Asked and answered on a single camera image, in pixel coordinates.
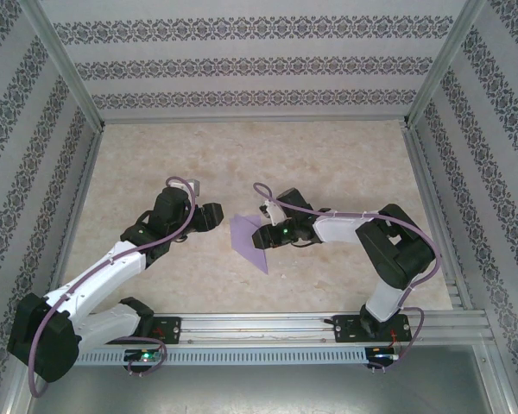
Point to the purple square paper sheet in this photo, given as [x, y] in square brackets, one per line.
[244, 237]

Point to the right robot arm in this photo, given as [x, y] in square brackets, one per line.
[397, 254]

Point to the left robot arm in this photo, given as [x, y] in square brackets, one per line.
[43, 340]

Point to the grey metal sheet panel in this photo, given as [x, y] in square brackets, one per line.
[259, 392]

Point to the small controller board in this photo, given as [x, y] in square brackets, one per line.
[384, 354]
[144, 355]

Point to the aluminium side rail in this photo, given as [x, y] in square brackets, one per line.
[435, 215]
[77, 215]

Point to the aluminium mounting rail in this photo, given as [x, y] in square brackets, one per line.
[259, 330]

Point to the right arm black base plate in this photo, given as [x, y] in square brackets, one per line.
[345, 330]

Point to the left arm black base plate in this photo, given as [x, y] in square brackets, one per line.
[170, 330]

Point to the aluminium back rail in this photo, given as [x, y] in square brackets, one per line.
[254, 121]

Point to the aluminium frame post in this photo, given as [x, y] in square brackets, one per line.
[441, 60]
[65, 60]

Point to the aluminium frame leg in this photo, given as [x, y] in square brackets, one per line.
[500, 388]
[15, 403]

